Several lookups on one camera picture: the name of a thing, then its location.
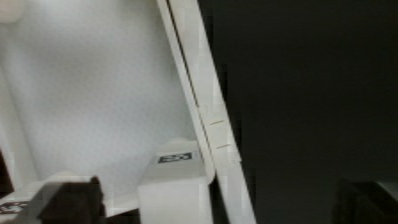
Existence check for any white leg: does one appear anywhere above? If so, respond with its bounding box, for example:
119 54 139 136
137 138 213 224
0 0 27 24

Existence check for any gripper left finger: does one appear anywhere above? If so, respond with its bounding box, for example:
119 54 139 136
13 171 107 224

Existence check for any white desk top tray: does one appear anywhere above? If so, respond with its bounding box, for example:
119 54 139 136
0 0 213 222

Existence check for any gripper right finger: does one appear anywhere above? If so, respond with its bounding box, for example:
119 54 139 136
334 179 398 224

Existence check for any white U-shaped frame fence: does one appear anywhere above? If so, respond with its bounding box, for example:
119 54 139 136
167 0 258 224

